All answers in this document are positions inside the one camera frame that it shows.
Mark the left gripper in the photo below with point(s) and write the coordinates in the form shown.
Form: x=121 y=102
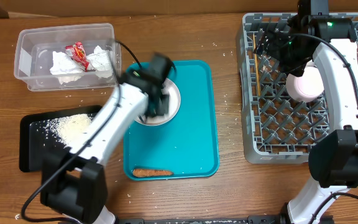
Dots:
x=165 y=109

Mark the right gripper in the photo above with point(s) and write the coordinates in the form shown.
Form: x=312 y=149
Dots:
x=277 y=37

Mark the large white plate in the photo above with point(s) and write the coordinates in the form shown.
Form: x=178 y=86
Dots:
x=169 y=88

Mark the wooden chopstick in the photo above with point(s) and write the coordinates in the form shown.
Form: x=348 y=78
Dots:
x=256 y=66

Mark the brown fried stick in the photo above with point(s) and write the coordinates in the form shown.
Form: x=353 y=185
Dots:
x=141 y=173

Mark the silver foil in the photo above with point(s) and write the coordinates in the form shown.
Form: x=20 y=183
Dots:
x=100 y=62

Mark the red snack wrapper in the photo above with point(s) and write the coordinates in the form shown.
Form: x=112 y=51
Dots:
x=77 y=53

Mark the white napkin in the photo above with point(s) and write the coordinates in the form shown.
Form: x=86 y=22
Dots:
x=65 y=68

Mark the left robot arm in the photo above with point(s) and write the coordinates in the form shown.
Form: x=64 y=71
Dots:
x=73 y=179

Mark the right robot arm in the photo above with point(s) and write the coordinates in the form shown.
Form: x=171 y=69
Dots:
x=330 y=43

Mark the grey dishwasher rack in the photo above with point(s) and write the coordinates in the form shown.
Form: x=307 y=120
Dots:
x=276 y=129

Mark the teal serving tray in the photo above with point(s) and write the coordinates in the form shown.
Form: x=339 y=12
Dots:
x=186 y=145

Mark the clear plastic bin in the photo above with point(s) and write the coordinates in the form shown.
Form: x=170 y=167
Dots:
x=33 y=58

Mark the pile of white rice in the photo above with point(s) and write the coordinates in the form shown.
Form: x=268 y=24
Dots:
x=66 y=129

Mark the black tray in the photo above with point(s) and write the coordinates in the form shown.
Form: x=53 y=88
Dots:
x=38 y=134

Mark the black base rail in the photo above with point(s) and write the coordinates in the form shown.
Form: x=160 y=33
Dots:
x=253 y=219

